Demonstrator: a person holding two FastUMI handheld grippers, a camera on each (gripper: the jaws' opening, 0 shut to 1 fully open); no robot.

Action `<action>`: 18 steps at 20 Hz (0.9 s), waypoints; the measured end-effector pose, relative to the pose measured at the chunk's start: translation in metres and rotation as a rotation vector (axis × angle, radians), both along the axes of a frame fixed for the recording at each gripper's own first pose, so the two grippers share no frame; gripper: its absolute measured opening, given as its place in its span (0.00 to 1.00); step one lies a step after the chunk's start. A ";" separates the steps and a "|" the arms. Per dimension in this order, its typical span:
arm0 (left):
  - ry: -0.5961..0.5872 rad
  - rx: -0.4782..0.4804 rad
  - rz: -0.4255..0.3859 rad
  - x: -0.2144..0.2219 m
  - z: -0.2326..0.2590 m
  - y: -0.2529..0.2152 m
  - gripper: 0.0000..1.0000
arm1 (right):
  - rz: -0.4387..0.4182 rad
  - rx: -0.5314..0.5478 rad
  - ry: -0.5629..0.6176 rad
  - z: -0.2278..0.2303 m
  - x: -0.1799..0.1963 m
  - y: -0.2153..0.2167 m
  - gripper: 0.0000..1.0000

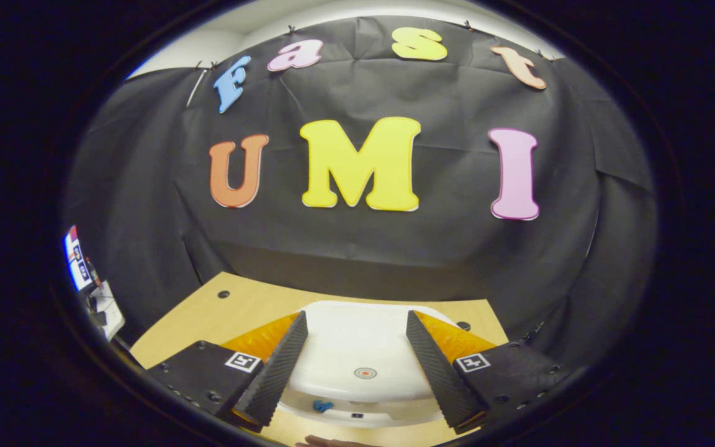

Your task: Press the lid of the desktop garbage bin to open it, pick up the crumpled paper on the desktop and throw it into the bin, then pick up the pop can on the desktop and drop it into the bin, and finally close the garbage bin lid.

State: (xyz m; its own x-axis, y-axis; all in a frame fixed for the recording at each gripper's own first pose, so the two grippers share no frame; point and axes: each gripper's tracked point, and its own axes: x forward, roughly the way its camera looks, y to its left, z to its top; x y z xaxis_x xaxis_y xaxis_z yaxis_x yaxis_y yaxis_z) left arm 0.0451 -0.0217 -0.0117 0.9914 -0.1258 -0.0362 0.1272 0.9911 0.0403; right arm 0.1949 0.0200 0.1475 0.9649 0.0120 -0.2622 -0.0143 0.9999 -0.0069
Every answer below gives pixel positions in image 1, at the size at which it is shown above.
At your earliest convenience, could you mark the wooden desktop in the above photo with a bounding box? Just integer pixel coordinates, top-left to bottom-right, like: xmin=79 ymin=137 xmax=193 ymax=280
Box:
xmin=129 ymin=271 xmax=510 ymax=447

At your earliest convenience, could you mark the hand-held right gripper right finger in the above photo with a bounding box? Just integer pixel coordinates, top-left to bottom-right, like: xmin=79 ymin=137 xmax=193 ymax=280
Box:
xmin=405 ymin=310 xmax=585 ymax=433

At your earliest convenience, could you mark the display screen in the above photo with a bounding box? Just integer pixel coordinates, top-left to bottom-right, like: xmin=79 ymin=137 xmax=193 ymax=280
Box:
xmin=63 ymin=225 xmax=94 ymax=292

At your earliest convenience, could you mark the white side table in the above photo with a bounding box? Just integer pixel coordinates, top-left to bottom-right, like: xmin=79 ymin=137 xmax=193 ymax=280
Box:
xmin=88 ymin=279 xmax=126 ymax=341

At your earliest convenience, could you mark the white desktop garbage bin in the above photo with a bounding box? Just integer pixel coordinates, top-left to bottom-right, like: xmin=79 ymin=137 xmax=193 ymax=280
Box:
xmin=277 ymin=300 xmax=462 ymax=429

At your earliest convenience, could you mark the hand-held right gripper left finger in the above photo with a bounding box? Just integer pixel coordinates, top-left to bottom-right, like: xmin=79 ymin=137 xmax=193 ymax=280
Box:
xmin=146 ymin=310 xmax=309 ymax=432

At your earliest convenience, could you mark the black backdrop cloth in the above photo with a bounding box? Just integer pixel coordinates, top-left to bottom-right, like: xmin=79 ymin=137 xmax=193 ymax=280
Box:
xmin=63 ymin=16 xmax=659 ymax=348

